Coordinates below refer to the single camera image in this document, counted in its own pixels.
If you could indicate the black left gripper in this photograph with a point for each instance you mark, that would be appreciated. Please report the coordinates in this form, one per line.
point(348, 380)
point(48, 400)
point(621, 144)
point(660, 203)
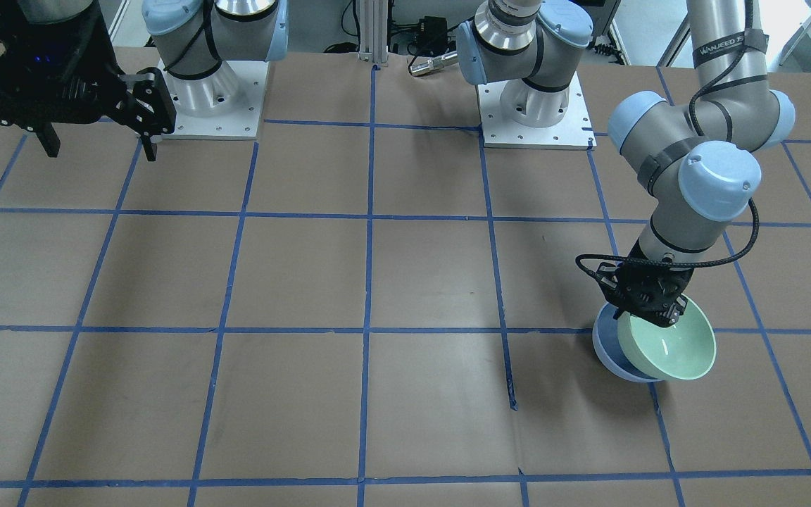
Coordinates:
point(612, 283)

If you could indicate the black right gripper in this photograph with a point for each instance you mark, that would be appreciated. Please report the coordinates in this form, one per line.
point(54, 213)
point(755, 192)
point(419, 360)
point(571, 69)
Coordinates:
point(143, 105)

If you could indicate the green bowl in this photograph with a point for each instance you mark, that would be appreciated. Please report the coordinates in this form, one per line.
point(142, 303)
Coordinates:
point(684, 351)

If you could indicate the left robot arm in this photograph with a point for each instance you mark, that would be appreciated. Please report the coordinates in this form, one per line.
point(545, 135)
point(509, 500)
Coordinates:
point(697, 160)

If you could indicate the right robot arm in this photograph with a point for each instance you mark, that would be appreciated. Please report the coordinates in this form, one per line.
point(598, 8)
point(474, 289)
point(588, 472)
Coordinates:
point(193, 38)

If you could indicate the blue bowl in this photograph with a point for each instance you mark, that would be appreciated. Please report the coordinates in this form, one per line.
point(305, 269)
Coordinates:
point(608, 349)

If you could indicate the black power adapter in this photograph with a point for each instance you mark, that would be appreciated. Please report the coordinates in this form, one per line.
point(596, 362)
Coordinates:
point(430, 31)

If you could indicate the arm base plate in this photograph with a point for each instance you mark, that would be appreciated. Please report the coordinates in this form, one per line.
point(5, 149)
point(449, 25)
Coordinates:
point(560, 134)
point(222, 116)

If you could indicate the aluminium frame post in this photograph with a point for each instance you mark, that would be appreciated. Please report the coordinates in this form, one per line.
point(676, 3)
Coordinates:
point(373, 28)

